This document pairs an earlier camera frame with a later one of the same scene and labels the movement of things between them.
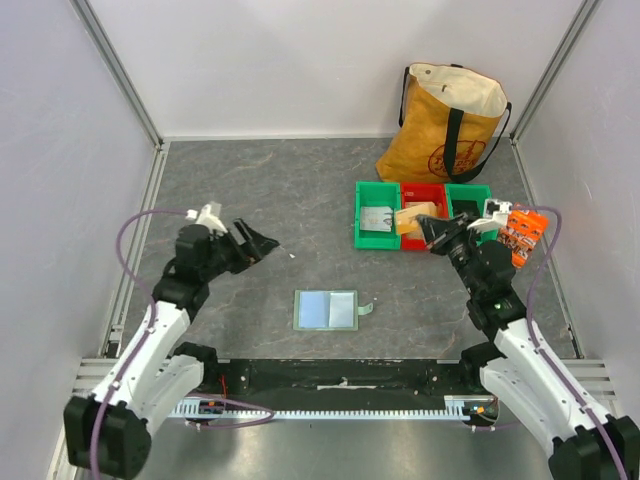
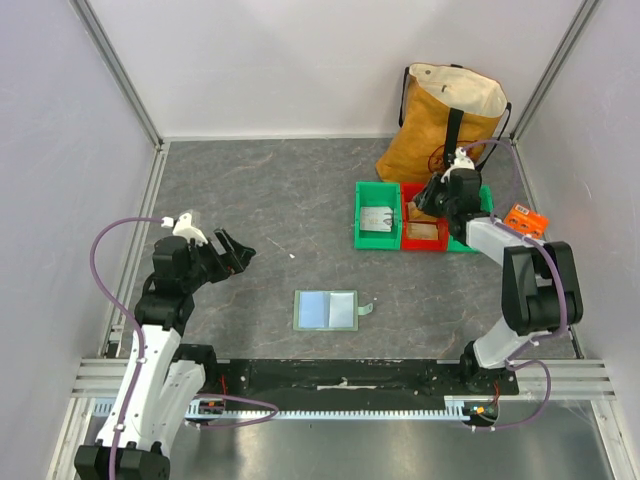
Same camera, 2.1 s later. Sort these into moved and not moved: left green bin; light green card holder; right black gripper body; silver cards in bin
Moved: right black gripper body
Not moved: left green bin; silver cards in bin; light green card holder
